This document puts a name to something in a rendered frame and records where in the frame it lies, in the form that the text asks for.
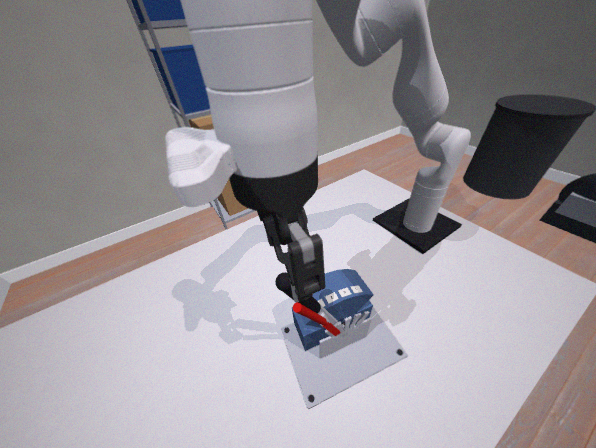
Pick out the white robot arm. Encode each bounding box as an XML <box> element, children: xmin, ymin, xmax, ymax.
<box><xmin>165</xmin><ymin>0</ymin><xmax>471</xmax><ymax>233</ymax></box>

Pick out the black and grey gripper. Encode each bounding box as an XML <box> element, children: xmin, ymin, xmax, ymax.
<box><xmin>229</xmin><ymin>155</ymin><xmax>325</xmax><ymax>303</ymax></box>

